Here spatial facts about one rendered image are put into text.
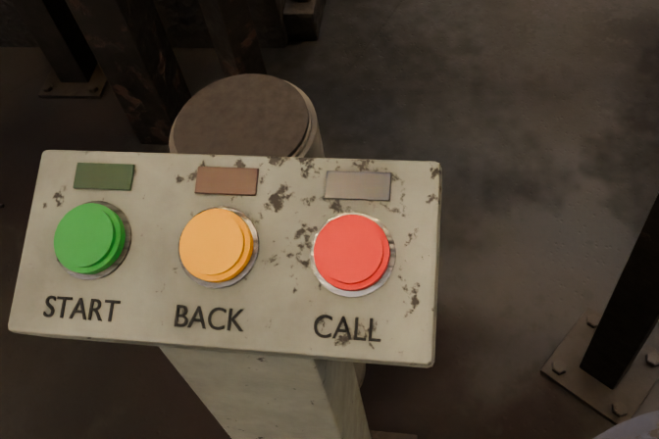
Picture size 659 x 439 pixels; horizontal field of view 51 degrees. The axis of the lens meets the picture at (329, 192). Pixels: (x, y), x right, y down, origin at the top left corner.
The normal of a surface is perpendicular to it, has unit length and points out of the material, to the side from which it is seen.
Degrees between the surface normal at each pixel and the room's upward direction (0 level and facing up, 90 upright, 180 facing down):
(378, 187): 20
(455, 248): 0
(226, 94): 0
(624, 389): 0
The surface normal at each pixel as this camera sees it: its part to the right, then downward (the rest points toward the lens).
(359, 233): -0.15, -0.26
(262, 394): -0.13, 0.81
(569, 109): -0.12, -0.58
